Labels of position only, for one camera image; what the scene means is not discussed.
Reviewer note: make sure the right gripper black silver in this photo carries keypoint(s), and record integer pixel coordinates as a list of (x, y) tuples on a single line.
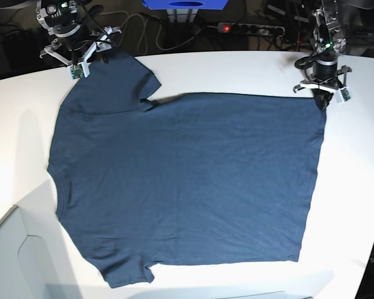
[(63, 21)]

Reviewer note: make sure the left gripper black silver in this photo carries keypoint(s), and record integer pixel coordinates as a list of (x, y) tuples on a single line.
[(325, 70)]

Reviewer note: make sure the dark blue T-shirt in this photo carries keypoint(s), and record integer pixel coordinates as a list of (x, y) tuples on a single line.
[(205, 178)]

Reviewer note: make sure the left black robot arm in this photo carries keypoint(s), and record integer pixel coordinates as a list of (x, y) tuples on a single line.
[(326, 23)]

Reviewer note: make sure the blue box on stand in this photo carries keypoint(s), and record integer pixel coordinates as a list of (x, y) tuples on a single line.
[(185, 4)]

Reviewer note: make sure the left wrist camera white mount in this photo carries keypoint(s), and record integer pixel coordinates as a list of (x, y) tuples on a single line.
[(341, 92)]

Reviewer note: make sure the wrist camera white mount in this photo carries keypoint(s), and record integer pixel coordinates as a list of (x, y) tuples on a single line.
[(341, 92), (81, 59)]

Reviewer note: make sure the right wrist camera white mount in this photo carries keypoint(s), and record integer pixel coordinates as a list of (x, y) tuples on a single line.
[(81, 59)]

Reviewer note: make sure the power strip with red switch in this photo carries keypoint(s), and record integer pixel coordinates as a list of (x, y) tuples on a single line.
[(250, 29)]

